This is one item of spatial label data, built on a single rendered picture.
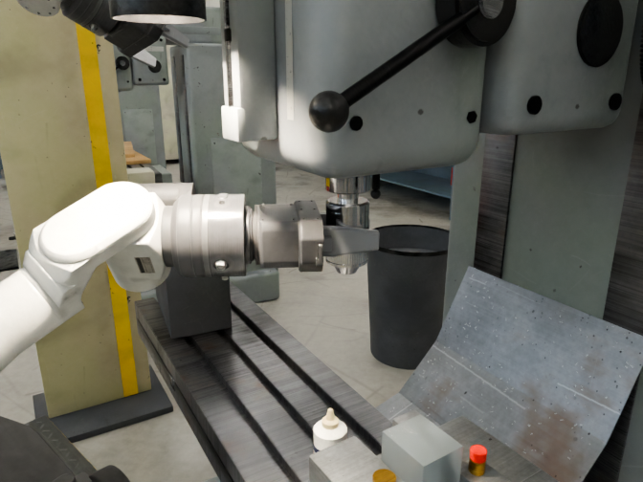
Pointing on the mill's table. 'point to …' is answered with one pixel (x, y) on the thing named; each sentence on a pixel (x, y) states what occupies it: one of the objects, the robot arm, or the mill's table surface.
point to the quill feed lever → (471, 25)
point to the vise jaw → (344, 463)
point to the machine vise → (496, 468)
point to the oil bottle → (328, 431)
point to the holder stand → (194, 304)
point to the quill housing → (303, 142)
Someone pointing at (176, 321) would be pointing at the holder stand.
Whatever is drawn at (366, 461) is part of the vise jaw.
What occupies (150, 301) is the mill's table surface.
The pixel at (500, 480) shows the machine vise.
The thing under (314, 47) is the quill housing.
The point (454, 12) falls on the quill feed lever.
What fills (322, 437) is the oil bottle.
